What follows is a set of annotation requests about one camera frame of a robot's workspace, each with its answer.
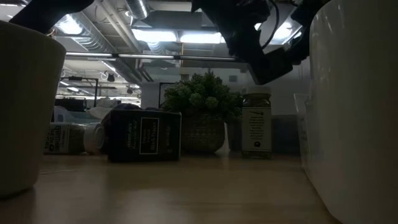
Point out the glass herb jar white lid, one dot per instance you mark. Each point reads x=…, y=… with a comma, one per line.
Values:
x=256, y=130

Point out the black pepper spice tin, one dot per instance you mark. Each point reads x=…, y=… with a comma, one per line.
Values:
x=143, y=137

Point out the white plastic bin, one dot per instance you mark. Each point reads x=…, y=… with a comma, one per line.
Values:
x=357, y=124

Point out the everything seasoning jar white cap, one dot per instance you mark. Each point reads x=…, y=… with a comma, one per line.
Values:
x=93, y=138

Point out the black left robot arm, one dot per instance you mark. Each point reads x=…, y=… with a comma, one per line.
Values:
x=46, y=12

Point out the ceiling light panel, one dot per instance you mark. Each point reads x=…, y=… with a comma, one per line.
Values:
x=200, y=38
x=154, y=35

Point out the green artificial plant in pot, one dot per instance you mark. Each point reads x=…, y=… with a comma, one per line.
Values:
x=203, y=99

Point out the purple cloth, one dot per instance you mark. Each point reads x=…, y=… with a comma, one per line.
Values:
x=127, y=107

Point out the white cup at left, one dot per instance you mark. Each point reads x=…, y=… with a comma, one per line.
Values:
x=28, y=109

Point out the silver frame bar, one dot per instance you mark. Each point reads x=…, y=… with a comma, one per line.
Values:
x=146, y=56

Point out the black rectangular frame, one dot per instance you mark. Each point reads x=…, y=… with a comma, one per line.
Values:
x=160, y=93

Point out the silver spiral ventilation duct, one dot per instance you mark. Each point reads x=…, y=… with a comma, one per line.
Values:
x=137, y=7

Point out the black metal rack frame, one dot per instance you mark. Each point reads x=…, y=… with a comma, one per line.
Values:
x=96, y=93

